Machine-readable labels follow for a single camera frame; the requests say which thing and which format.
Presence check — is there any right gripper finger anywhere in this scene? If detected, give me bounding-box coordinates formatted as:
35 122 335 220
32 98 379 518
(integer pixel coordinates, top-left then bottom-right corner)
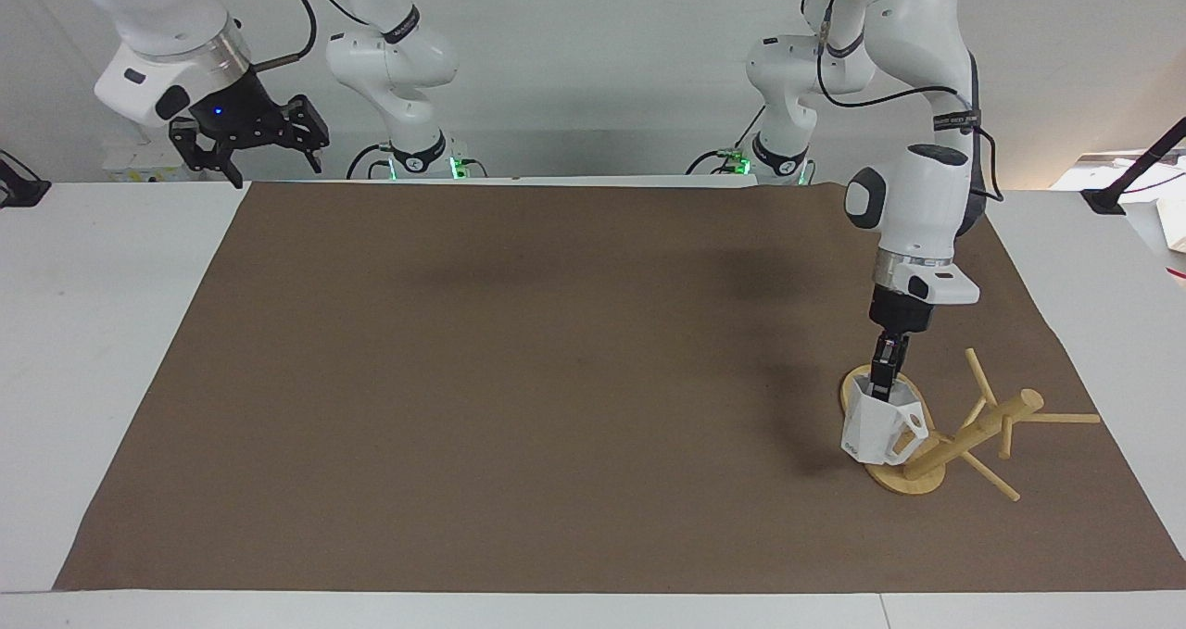
169 117 247 189
267 94 331 175

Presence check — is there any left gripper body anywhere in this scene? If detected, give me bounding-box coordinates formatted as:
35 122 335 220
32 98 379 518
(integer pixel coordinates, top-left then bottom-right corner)
868 283 936 339

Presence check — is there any white faceted cup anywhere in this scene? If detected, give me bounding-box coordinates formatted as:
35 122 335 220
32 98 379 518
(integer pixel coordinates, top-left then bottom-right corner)
840 375 930 467

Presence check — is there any wooden cup rack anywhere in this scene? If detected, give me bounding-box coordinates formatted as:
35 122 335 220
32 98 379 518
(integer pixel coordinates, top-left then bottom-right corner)
838 347 1103 503

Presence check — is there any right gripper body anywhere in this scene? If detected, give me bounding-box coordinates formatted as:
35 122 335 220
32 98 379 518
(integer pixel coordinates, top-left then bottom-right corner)
189 66 289 145

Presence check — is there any black cable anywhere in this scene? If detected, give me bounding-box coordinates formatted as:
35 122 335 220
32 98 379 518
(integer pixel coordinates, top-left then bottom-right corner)
347 144 396 182
250 0 319 72
801 0 1007 205
686 105 770 176

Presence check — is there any black stand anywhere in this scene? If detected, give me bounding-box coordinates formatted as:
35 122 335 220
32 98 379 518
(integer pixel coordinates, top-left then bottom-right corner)
1081 117 1186 216
0 149 53 209

